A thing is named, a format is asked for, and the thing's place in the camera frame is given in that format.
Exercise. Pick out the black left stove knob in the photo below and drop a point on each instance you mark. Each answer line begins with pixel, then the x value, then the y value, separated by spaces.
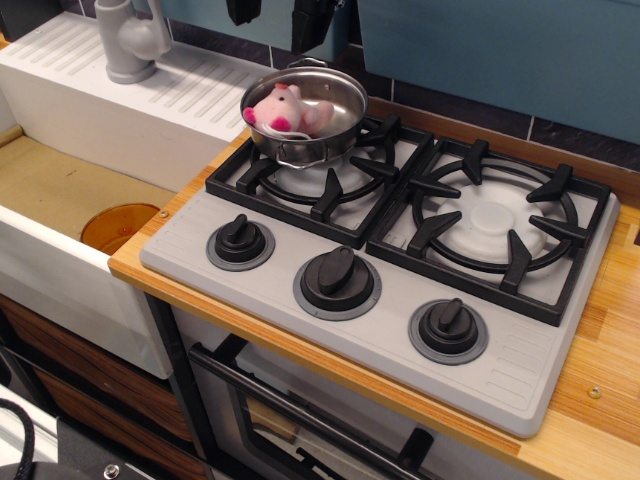
pixel 240 245

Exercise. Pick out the grey toy stove top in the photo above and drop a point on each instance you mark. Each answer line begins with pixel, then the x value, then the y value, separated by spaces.
pixel 509 386

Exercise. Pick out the wooden drawer cabinet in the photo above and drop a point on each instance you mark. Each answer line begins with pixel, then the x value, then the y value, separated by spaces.
pixel 95 390

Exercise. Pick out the pink stuffed pig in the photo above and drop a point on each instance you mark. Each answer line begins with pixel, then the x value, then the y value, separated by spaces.
pixel 284 114

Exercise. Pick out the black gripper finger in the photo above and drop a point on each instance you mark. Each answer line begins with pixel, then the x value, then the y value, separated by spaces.
pixel 243 11
pixel 310 22

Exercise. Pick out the grey toy faucet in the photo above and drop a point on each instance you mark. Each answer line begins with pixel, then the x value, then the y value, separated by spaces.
pixel 131 45

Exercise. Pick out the white toy sink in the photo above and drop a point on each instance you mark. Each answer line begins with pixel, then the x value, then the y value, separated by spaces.
pixel 74 143

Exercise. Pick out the black stove knob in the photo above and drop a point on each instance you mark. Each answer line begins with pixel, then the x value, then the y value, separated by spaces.
pixel 337 286
pixel 240 245
pixel 448 332

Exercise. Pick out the black right stove knob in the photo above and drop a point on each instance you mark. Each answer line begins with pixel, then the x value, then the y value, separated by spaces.
pixel 448 332

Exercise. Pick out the orange plastic bowl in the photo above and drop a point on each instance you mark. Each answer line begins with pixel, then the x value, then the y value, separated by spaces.
pixel 110 229

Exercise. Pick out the oven door with black handle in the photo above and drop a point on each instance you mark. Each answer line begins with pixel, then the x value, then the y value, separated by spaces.
pixel 289 423

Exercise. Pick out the black middle stove knob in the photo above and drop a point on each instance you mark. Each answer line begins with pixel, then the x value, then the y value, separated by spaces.
pixel 337 286

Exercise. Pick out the stainless steel pan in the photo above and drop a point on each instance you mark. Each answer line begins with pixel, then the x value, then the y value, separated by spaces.
pixel 317 81

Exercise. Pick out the black left burner grate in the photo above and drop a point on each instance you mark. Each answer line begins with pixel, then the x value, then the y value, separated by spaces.
pixel 341 200

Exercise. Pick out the black burner grate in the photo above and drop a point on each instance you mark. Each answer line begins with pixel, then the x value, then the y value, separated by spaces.
pixel 518 235
pixel 341 200

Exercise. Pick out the black right burner grate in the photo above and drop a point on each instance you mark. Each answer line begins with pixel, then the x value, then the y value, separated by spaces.
pixel 518 235

